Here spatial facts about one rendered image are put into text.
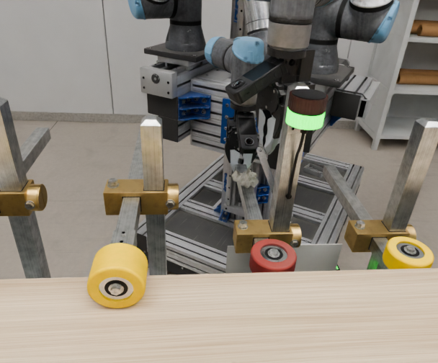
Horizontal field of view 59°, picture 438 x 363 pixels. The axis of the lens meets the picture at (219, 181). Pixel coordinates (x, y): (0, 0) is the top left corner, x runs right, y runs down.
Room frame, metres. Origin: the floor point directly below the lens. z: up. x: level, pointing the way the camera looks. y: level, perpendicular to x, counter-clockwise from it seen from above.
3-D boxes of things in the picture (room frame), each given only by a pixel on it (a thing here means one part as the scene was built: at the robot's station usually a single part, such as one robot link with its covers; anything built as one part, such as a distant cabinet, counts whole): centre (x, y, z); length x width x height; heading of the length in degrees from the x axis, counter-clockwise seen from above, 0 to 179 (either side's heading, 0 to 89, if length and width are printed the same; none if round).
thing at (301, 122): (0.59, -0.13, 1.13); 0.06 x 0.06 x 0.02
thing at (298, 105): (0.59, -0.13, 1.15); 0.06 x 0.06 x 0.02
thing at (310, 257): (0.67, -0.16, 0.75); 0.26 x 0.01 x 0.10; 96
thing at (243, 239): (0.63, -0.11, 0.85); 0.13 x 0.06 x 0.05; 96
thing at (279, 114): (0.70, -0.10, 1.09); 0.05 x 0.02 x 0.09; 26
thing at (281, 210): (0.64, -0.13, 0.93); 0.03 x 0.03 x 0.48; 6
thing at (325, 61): (1.28, -0.29, 1.09); 0.15 x 0.15 x 0.10
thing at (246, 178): (0.84, -0.07, 0.87); 0.09 x 0.07 x 0.02; 6
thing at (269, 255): (0.51, -0.10, 0.85); 0.08 x 0.08 x 0.11
